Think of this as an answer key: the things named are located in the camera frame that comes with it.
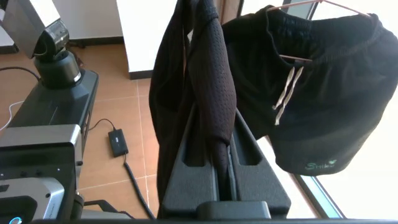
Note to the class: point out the black power adapter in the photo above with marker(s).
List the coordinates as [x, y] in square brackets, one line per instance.
[118, 143]

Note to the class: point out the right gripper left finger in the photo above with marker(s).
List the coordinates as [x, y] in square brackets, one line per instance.
[189, 183]

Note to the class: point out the black garment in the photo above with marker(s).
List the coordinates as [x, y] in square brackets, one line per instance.
[326, 93]
[214, 77]

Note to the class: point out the window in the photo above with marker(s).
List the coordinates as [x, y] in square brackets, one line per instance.
[373, 193]

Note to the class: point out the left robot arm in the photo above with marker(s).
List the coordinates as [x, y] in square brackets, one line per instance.
[56, 68]

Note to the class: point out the brown curtain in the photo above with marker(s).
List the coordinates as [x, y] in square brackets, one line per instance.
[228, 9]

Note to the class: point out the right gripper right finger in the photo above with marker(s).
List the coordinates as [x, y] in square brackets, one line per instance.
[258, 183]

